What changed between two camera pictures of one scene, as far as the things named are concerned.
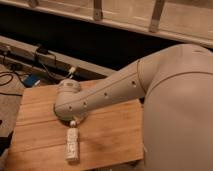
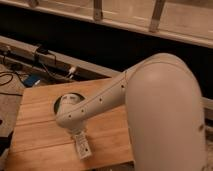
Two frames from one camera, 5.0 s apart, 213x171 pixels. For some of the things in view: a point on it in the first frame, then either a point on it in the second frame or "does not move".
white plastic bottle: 72,143 to 82,144
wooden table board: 108,135 does not move
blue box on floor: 30,80 does not move
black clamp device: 42,50 does not move
